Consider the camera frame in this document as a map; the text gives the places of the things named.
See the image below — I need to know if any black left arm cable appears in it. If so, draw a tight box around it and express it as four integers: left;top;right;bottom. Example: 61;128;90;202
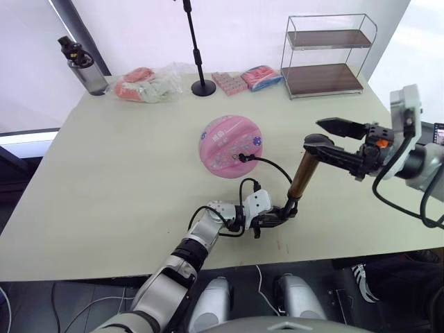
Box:
188;178;262;239

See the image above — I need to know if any grey water bottle black lid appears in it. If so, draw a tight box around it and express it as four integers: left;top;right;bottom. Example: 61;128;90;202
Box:
57;35;109;97

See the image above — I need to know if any clear plastic bag of packets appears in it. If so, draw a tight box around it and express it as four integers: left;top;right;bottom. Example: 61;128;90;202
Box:
112;62;184;104

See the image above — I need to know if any bronze hand pump with hose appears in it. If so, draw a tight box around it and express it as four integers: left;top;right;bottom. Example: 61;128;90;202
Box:
234;133;336;218

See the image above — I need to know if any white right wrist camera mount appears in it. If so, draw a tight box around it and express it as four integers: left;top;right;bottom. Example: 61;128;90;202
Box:
376;84;425;181

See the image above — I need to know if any black round-base stand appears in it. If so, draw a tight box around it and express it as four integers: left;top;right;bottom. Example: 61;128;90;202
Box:
173;0;217;97

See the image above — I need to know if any grey robot torso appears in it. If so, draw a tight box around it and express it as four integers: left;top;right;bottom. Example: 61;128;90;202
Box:
166;319;377;333

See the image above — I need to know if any thin white floor cable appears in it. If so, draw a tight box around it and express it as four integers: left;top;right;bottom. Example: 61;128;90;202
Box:
255;265;284;316
62;287;128;333

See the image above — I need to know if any silver left robot leg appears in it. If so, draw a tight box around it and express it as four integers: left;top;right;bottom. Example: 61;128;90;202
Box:
189;276;232;332

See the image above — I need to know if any pink and blue tissue pack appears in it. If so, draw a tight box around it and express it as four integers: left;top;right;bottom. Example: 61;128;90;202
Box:
241;65;284;93

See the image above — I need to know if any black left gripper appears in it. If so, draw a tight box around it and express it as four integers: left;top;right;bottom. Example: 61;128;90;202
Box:
250;205;299;239

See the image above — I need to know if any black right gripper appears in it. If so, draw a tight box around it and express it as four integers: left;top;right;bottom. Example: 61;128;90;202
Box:
316;117;396;182

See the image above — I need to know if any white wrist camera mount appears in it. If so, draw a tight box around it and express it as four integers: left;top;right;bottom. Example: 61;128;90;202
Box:
241;189;272;230
376;84;425;181

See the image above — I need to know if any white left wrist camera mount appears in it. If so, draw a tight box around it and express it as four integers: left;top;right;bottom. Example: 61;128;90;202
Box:
241;189;272;230

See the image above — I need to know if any two-tier wire shelf rack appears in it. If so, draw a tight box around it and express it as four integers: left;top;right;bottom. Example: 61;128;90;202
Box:
280;12;378;101

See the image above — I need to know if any pink tissue packet bundle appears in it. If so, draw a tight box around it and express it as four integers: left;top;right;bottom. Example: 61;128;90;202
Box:
211;71;249;95

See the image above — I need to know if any black and white sneaker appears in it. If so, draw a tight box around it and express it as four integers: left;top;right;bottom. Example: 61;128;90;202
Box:
350;262;382;303

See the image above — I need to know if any black floor cable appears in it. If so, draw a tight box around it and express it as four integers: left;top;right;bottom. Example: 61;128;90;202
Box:
51;281;62;333

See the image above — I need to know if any dark slanted frame post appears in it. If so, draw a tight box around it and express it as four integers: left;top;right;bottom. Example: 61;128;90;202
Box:
55;0;112;76

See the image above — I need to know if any pink deflated ball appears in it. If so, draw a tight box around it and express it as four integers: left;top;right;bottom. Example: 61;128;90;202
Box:
198;114;264;180

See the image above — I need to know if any person's dark trouser leg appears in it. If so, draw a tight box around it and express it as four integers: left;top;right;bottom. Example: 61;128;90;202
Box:
364;248;444;313

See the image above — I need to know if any silver right robot leg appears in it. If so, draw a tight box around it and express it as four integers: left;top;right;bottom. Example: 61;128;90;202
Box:
273;273;327;322

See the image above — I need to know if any silver robot leg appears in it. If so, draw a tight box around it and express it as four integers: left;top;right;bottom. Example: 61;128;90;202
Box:
189;276;232;332
273;273;327;322

